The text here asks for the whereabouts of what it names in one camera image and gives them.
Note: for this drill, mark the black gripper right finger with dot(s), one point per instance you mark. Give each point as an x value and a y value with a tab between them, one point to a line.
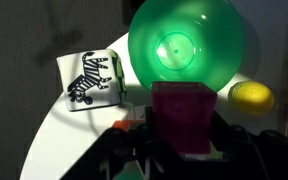
219	131

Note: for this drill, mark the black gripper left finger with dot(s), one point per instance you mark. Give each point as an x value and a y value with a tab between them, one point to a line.
150	135

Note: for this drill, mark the pink toy block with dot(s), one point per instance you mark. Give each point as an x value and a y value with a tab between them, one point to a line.
182	113

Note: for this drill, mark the orange toy block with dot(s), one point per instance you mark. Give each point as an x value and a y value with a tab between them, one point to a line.
126	125

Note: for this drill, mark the yellow toy lemon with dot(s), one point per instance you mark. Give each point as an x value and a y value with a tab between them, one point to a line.
251	97

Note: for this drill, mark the green plastic bowl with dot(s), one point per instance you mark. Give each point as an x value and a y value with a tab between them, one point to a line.
187	41

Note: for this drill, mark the white zebra fabric cube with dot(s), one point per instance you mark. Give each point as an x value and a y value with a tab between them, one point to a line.
92	79

